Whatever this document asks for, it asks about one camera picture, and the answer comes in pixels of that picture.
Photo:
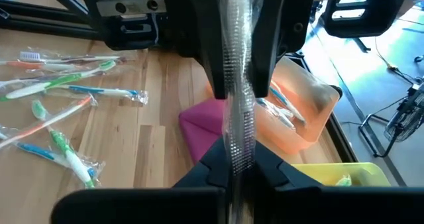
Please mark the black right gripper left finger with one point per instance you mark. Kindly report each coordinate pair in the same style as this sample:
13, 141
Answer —
149, 207

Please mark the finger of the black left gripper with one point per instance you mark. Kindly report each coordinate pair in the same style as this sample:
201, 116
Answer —
281, 18
208, 25

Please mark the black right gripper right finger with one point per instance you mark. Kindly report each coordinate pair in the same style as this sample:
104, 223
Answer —
331, 207

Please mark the green toothbrush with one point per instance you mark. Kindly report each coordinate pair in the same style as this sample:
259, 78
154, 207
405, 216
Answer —
71, 157
59, 79
344, 181

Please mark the orange toothbrush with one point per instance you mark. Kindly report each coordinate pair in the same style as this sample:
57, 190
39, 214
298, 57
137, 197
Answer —
23, 65
49, 119

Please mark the yellow plastic bin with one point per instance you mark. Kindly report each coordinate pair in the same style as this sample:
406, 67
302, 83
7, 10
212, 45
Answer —
318, 174

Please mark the orange plastic bin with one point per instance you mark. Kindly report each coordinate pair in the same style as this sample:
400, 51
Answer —
288, 141

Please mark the magenta folded cloth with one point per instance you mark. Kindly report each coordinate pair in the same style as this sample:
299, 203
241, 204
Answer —
202, 124

